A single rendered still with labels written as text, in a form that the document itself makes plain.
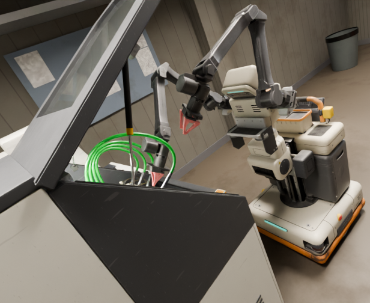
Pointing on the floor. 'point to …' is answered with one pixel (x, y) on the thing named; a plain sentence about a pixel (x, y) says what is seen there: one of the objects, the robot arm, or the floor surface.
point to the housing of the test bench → (36, 245)
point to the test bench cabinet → (245, 276)
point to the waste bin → (343, 48)
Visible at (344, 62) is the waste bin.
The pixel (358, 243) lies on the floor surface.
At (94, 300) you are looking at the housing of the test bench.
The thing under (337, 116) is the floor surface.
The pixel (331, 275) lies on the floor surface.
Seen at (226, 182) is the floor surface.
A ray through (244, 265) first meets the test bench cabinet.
